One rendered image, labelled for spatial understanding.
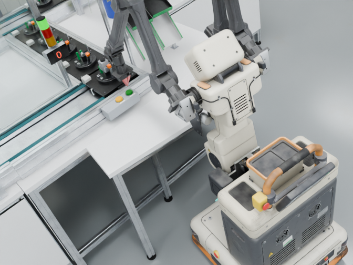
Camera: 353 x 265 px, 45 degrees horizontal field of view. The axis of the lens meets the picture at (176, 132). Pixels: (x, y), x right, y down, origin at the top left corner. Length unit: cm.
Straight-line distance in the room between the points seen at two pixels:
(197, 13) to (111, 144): 163
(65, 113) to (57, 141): 24
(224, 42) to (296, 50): 238
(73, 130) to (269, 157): 102
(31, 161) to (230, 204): 102
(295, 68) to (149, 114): 192
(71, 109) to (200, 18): 152
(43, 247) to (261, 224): 126
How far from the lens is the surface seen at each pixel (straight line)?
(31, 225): 239
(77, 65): 266
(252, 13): 404
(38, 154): 224
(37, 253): 254
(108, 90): 239
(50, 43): 236
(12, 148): 240
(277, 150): 193
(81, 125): 229
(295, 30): 444
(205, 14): 357
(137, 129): 225
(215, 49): 178
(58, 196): 333
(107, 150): 219
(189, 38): 286
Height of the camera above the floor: 232
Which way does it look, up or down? 42 degrees down
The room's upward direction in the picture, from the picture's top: 15 degrees counter-clockwise
